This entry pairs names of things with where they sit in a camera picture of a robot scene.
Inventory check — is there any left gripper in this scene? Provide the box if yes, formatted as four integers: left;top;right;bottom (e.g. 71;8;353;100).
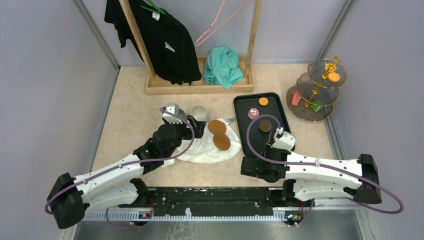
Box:
164;115;206;159

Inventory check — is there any chocolate biscuit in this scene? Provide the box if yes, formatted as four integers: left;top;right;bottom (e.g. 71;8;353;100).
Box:
258;120;272;133

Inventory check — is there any red cake slice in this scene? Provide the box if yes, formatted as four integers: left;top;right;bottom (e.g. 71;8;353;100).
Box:
290;90;301;106

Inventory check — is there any green cake slice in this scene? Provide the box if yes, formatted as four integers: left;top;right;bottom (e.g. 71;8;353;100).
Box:
310;99;323;112

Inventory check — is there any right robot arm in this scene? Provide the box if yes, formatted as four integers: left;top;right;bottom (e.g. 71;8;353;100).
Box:
240;148;382;206

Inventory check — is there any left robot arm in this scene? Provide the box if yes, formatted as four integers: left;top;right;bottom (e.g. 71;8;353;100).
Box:
44;113;207;229

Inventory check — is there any white speckled mug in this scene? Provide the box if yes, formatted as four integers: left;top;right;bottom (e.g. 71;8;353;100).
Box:
190;105;211;123

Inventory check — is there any grey-blue ceramic mug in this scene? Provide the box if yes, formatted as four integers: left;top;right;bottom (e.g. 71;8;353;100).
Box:
177;106;187;119

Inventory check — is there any white towel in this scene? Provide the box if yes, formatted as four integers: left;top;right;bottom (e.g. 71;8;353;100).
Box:
177;118;242;164

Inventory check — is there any upper wooden coaster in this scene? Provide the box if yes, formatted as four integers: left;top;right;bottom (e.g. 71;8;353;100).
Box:
207;119;227;135

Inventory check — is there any wooden coaster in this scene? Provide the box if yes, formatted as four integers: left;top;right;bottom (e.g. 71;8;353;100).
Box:
207;119;227;135
212;133;231;151

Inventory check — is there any lower wooden coaster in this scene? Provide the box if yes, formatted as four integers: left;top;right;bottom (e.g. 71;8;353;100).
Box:
212;133;231;151

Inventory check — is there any black baking tray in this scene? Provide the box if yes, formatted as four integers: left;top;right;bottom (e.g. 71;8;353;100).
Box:
233;92;292;157

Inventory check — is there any pink cupcake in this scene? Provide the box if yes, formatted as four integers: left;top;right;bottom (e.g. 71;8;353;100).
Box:
247;108;260;120

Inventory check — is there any wooden clothes rack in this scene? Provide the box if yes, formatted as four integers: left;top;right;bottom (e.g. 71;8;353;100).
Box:
119;0;262;95

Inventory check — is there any orange biscuit on tray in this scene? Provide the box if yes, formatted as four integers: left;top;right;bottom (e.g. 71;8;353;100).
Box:
258;97;269;107

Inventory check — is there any teal cloth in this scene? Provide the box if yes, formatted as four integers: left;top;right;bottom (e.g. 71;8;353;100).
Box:
203;46;244;90

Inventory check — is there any three-tier glass stand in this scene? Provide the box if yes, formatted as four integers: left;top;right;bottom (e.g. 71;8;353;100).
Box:
286;55;347;122

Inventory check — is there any pink hanger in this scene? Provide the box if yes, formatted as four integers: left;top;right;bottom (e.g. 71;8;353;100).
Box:
194;0;256;47

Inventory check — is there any black t-shirt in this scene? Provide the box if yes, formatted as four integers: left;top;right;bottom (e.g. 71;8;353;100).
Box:
104;0;203;86

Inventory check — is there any orange macaron on stand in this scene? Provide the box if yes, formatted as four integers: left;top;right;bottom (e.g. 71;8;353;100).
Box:
327;72;341;83

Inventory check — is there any green hanger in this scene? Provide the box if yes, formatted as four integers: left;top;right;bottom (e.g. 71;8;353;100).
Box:
139;0;166;15

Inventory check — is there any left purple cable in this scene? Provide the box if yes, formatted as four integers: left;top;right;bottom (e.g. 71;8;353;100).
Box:
44;107;196;231

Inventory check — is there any purple cable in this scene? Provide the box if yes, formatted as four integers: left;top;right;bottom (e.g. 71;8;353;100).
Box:
245;114;405;228
44;107;196;231

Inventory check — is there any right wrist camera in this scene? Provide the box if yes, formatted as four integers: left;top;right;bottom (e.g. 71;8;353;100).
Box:
271;127;296;151

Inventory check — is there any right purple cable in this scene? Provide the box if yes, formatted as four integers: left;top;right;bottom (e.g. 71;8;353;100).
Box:
245;114;405;228

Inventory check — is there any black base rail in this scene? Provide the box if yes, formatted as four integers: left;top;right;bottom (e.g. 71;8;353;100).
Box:
120;187;312;217

